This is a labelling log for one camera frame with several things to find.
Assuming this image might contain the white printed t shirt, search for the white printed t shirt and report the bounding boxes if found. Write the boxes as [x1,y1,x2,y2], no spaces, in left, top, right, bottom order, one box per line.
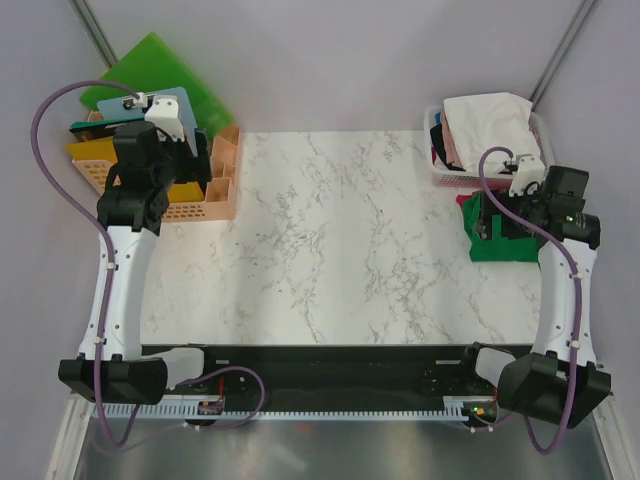
[441,92,540,173]

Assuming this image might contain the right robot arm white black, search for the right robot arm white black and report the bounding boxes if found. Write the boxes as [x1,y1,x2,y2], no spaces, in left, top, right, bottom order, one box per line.
[457,166,611,428]

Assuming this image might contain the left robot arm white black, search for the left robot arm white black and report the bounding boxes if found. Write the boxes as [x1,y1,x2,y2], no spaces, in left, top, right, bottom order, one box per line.
[58,120,220,405]

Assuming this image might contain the peach compartment organizer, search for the peach compartment organizer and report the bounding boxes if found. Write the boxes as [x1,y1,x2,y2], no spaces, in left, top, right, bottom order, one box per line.
[203,124,242,221]

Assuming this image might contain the orange mesh file holder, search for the orange mesh file holder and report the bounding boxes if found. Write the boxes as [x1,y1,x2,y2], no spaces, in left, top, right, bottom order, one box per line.
[67,120,214,223]

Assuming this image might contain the green t shirt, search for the green t shirt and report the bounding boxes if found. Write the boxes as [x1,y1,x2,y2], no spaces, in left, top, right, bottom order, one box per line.
[459,192,538,263]

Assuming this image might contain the red t shirt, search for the red t shirt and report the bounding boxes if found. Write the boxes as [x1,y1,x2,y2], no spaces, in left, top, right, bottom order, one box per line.
[456,195,473,206]

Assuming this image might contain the yellow folder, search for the yellow folder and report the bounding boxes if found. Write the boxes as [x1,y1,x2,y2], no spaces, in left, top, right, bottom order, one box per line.
[66,137,205,203]

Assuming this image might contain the white laundry basket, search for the white laundry basket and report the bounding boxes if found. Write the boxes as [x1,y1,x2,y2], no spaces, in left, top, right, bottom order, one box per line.
[424,106,555,190]

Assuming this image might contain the light blue clipboard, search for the light blue clipboard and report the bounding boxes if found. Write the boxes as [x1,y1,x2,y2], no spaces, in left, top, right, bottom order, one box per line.
[97,87,197,153]

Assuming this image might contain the green plastic board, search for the green plastic board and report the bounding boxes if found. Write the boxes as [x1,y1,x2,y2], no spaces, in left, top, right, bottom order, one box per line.
[100,33,234,139]

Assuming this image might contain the black folder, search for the black folder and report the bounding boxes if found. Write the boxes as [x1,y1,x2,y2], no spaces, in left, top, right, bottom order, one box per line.
[69,120,123,142]

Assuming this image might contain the black garment in basket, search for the black garment in basket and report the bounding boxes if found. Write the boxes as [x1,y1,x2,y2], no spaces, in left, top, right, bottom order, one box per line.
[429,124,447,163]

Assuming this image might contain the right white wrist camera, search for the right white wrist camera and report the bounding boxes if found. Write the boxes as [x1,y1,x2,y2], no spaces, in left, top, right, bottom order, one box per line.
[505,154,545,197]

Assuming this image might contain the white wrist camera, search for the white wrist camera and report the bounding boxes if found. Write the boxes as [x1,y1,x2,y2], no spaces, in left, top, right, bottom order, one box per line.
[505,154,545,197]
[123,92,185,142]

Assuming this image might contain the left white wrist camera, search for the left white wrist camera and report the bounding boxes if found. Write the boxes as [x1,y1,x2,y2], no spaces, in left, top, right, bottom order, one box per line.
[123,92,185,142]

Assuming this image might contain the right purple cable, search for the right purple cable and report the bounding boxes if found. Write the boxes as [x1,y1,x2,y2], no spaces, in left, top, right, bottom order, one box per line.
[478,146,584,455]

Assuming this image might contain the purple cable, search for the purple cable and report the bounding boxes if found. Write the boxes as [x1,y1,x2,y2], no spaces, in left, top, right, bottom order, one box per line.
[30,82,141,448]
[478,146,584,455]

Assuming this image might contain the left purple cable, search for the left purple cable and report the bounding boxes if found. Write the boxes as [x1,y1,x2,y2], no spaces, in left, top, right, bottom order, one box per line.
[30,82,141,448]

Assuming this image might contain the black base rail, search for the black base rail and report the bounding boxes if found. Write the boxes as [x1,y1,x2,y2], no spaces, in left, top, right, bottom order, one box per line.
[139,342,536,414]

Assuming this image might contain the white cable duct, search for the white cable duct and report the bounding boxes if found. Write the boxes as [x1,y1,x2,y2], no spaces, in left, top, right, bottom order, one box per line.
[92,394,464,422]

